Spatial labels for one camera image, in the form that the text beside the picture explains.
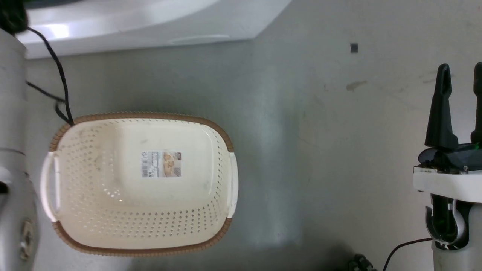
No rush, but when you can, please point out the dark and white right gripper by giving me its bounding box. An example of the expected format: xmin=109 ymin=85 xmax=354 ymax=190
xmin=413 ymin=62 xmax=482 ymax=204

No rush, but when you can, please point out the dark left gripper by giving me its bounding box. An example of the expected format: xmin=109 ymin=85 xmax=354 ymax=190
xmin=0 ymin=0 xmax=29 ymax=35

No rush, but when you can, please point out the white washing machine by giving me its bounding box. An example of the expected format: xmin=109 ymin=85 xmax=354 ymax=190
xmin=15 ymin=0 xmax=293 ymax=59

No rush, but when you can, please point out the cream laundry basket brown rim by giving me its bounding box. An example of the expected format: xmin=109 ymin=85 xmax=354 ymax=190
xmin=40 ymin=111 xmax=239 ymax=258

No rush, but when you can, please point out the printed paper label sticker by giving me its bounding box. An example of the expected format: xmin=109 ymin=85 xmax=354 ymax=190
xmin=141 ymin=151 xmax=182 ymax=178

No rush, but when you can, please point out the thin black cable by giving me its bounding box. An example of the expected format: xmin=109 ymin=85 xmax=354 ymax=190
xmin=26 ymin=27 xmax=75 ymax=126
xmin=383 ymin=238 xmax=433 ymax=271
xmin=26 ymin=81 xmax=67 ymax=103

